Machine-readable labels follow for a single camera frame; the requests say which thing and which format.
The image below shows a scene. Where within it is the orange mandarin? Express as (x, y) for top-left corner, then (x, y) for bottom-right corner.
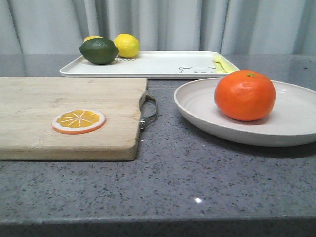
(214, 70), (276, 121)

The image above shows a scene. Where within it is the beige round plate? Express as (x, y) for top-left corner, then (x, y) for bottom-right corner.
(174, 78), (316, 147)

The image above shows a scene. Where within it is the white bear print tray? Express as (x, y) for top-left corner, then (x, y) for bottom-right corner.
(60, 51), (227, 79)

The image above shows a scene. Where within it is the orange slice piece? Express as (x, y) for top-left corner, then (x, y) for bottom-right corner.
(51, 109), (106, 135)

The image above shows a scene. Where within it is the yellow lemon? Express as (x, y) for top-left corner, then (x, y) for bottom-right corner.
(114, 33), (140, 58)
(83, 36), (103, 43)

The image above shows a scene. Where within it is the yellow plastic fork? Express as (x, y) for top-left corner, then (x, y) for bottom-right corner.
(213, 53), (239, 74)

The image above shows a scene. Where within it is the dark green lime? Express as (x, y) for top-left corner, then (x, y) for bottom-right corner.
(79, 38), (119, 65)

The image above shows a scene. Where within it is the wooden cutting board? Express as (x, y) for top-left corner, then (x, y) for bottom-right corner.
(0, 77), (147, 161)

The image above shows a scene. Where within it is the grey curtain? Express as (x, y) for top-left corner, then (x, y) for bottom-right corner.
(0, 0), (316, 55)

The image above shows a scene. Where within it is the metal cutting board handle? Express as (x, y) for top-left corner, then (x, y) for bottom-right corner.
(139, 93), (158, 131)

